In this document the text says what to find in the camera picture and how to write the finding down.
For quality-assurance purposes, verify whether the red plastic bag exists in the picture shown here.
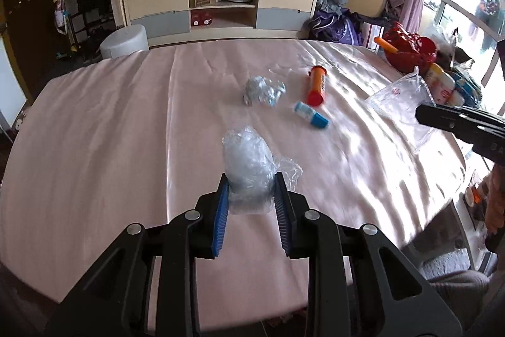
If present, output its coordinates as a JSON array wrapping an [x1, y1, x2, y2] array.
[[383, 21, 437, 75]]

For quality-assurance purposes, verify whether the red toy car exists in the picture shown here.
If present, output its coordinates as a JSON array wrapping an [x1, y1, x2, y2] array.
[[191, 11, 213, 27]]

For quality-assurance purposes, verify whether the pink satin tablecloth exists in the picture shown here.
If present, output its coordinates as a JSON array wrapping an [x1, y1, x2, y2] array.
[[0, 38, 474, 334]]

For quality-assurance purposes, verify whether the clear zip plastic bag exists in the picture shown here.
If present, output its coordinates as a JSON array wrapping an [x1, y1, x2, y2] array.
[[366, 66, 435, 151]]

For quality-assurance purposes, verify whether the orange candy tube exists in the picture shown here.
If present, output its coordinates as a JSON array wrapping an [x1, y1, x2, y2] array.
[[306, 65, 327, 107]]

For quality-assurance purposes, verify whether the cream grey tv cabinet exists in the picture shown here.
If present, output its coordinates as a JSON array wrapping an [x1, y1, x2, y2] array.
[[122, 0, 317, 47]]

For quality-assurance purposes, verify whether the white pink label bottle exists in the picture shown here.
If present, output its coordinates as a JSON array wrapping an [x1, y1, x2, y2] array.
[[432, 72, 455, 104]]

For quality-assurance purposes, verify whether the white yellow label bottle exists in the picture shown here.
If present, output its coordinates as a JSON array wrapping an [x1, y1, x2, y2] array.
[[446, 90, 465, 107]]

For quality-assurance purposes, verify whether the blue white small bottle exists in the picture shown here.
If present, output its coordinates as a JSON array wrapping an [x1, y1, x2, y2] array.
[[294, 102, 329, 129]]

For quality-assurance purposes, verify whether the white round stool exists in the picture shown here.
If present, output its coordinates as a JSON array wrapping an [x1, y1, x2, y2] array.
[[99, 25, 149, 59]]

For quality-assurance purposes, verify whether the orange foam stick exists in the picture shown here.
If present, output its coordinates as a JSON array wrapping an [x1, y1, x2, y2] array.
[[374, 37, 399, 54]]

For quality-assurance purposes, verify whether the silver foil snack wrapper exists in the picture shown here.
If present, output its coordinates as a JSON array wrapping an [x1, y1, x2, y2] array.
[[243, 76, 286, 107]]

